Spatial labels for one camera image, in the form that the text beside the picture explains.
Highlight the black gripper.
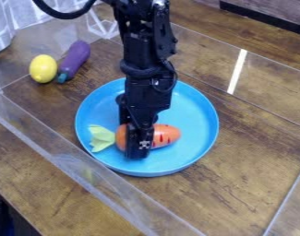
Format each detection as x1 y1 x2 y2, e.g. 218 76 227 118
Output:
115 72 176 159

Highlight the orange toy carrot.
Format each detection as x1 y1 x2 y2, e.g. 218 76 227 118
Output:
88 124 182 153

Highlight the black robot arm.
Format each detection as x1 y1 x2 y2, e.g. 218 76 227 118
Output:
101 0 178 159

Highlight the blue round tray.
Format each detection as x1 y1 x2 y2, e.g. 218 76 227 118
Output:
73 78 219 177

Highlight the purple toy eggplant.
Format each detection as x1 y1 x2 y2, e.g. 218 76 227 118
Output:
56 41 89 84

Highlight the yellow toy lemon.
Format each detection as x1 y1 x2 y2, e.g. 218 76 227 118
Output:
28 54 56 84

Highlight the clear acrylic barrier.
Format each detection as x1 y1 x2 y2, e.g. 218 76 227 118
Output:
0 79 208 236

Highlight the clear acrylic stand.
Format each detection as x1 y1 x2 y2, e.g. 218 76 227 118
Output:
85 10 118 40

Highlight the dark wooden board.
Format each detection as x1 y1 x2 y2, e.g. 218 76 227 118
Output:
219 0 300 34

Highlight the grey white curtain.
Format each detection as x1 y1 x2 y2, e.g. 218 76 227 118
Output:
0 0 95 56

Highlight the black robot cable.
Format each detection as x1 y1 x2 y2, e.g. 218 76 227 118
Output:
31 0 100 20

